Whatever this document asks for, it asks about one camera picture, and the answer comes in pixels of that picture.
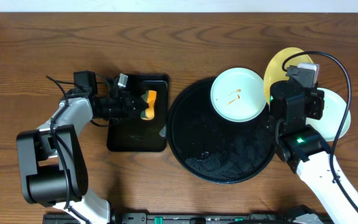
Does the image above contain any orange green scrub sponge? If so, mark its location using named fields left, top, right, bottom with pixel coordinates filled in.
left=140, top=90, right=157, bottom=121

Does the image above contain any left black cable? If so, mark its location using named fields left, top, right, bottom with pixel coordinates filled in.
left=45, top=74, right=111, bottom=224

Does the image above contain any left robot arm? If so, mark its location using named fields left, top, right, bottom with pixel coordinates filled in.
left=16, top=87, right=153, bottom=223

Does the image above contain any light blue plate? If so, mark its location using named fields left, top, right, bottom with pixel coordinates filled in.
left=306, top=88, right=346, bottom=142
left=210, top=68, right=267, bottom=123

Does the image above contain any round black tray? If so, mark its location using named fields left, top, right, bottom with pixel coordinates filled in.
left=167, top=78, right=275, bottom=184

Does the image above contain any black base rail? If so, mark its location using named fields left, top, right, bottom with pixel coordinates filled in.
left=42, top=204, right=335, bottom=224

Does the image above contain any yellow plate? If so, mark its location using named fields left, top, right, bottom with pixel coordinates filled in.
left=264, top=47, right=319, bottom=106

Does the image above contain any black rectangular tray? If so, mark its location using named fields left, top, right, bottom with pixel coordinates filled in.
left=106, top=74, right=169, bottom=152

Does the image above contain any black cable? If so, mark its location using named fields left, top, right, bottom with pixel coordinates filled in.
left=282, top=50, right=358, bottom=224
left=45, top=74, right=111, bottom=224

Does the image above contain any right black cable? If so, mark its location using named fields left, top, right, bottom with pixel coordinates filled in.
left=282, top=50, right=358, bottom=224

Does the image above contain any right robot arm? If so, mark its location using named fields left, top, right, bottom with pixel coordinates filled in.
left=268, top=81, right=358, bottom=223

